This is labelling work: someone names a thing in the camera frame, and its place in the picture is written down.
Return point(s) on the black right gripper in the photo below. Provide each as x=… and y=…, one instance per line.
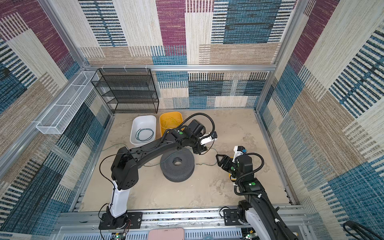
x=226, y=159

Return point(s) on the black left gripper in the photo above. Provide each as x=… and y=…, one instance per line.
x=200, y=149

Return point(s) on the grey perforated cable spool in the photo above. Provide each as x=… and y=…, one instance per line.
x=178, y=165

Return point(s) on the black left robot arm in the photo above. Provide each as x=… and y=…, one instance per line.
x=125, y=168

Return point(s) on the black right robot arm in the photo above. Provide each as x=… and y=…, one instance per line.
x=256, y=210

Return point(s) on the yellow calculator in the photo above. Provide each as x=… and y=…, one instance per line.
x=232, y=179

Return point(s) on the yellow plastic bin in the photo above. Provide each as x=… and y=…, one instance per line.
x=170, y=120

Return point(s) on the white plastic bin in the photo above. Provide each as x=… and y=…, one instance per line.
x=143, y=130

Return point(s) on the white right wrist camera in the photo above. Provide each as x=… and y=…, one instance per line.
x=238, y=151

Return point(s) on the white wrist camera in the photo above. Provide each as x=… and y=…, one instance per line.
x=209, y=139
x=238, y=151

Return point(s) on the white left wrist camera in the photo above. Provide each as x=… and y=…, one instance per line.
x=209, y=139

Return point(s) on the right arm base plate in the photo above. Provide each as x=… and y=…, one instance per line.
x=233, y=217

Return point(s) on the black wire shelf rack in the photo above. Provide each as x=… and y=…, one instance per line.
x=127, y=90

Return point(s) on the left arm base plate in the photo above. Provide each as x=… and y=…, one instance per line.
x=132, y=220

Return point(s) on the white wire mesh basket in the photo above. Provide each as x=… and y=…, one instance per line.
x=59, y=116

